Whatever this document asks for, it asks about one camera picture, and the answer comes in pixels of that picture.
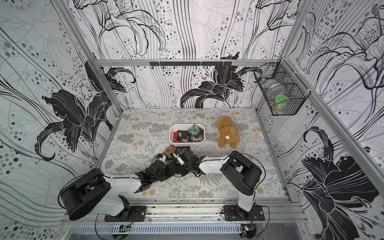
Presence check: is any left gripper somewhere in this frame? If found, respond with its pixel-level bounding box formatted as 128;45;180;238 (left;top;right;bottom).
151;165;179;185

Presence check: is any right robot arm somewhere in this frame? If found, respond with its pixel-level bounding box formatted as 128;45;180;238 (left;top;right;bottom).
171;147;263;213

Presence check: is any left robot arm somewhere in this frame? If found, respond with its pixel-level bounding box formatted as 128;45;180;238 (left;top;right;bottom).
58;161;173;222

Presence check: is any red black tea bag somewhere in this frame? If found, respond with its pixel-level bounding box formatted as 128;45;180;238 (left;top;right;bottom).
163;145;178;157

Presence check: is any black barcode tea bag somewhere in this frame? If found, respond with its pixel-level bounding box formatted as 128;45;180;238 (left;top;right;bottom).
179;131;192;143

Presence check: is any white storage box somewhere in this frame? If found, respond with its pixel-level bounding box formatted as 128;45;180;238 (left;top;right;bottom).
169;124;206;147

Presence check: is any brown teddy bear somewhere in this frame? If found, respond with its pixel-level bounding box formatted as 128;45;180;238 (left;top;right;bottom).
218;117;240;149

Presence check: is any green lid cup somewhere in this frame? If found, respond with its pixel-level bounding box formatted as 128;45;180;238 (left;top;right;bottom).
275;95;290;114

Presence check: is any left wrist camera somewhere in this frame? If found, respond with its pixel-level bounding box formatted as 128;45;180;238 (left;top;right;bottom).
155;154;166;162

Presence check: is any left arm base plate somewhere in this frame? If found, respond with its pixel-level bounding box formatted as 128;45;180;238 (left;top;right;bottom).
104;206;147;223

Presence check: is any white cable duct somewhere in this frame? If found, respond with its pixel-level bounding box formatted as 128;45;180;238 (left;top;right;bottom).
70;224;242;235

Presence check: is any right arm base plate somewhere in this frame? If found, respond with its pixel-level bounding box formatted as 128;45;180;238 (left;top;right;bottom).
221;204;265;222

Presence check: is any black bar on rail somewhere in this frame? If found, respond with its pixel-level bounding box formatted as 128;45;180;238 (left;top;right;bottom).
150;61;232;67

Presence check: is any black wire basket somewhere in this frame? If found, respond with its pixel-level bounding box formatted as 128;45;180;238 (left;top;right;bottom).
253;60;308;116

